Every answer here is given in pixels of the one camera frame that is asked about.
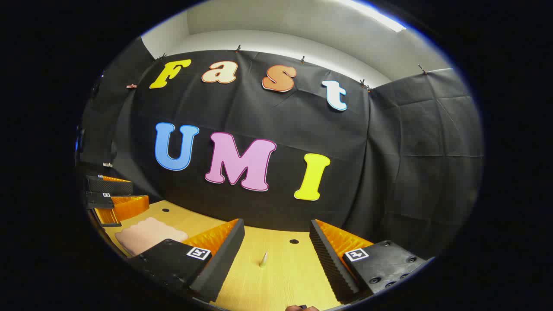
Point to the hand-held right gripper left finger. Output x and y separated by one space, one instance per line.
218 263

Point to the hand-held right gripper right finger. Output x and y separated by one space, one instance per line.
328 263

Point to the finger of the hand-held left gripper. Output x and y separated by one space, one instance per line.
99 201
110 186

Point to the small white green tube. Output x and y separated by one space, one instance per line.
263 260

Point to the pink suitcase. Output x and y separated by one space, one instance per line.
147 237

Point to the black backdrop cloth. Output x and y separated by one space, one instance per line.
389 172

